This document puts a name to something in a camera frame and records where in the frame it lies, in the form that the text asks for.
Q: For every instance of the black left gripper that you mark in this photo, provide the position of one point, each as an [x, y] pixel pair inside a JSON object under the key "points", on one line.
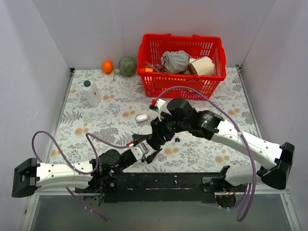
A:
{"points": [[149, 154]]}

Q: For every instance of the crumpled grey bag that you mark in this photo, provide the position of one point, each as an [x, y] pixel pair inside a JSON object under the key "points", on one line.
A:
{"points": [[175, 62]]}

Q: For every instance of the floral patterned table mat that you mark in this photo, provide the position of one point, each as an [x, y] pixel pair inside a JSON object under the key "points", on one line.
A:
{"points": [[85, 130]]}

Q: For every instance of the red plastic shopping basket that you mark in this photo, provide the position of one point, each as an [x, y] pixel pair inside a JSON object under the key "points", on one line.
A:
{"points": [[181, 84]]}

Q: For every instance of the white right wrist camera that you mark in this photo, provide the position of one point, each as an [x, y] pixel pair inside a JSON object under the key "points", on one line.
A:
{"points": [[160, 107]]}

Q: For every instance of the green melon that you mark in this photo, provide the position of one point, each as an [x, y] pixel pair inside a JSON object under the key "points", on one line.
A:
{"points": [[127, 67]]}

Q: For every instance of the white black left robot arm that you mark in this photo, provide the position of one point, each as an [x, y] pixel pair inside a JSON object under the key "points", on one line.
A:
{"points": [[92, 175]]}

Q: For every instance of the white bottle black cap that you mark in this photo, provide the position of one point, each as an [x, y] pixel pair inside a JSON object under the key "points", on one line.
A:
{"points": [[91, 93]]}

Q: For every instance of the clear plastic snack wrapper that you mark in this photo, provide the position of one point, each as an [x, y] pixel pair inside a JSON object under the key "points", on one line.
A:
{"points": [[156, 67]]}

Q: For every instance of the orange fruit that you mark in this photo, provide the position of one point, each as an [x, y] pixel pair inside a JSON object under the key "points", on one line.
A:
{"points": [[107, 66]]}

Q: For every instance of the beige paper roll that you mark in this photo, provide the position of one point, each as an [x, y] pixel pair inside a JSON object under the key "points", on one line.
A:
{"points": [[201, 66]]}

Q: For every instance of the white earbud charging case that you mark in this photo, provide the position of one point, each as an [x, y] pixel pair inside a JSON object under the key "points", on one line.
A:
{"points": [[141, 118]]}

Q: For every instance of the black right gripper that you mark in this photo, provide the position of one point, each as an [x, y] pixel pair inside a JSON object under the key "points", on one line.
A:
{"points": [[156, 134]]}

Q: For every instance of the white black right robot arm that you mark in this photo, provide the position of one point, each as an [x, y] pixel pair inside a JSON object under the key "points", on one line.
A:
{"points": [[273, 161]]}

